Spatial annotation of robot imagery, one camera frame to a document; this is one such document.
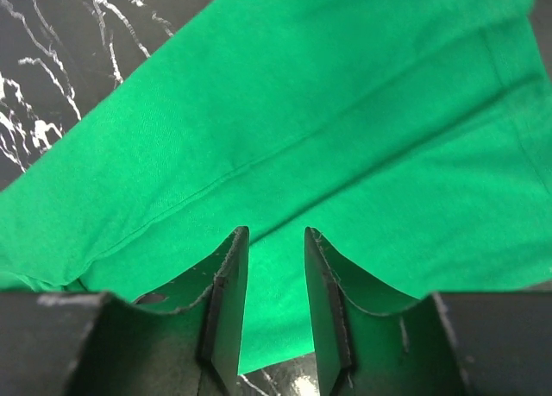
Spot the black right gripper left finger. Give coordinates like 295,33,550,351
1,226,249,395

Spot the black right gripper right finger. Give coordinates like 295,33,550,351
304,228,551,395

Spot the green t shirt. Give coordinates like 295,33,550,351
1,0,551,372

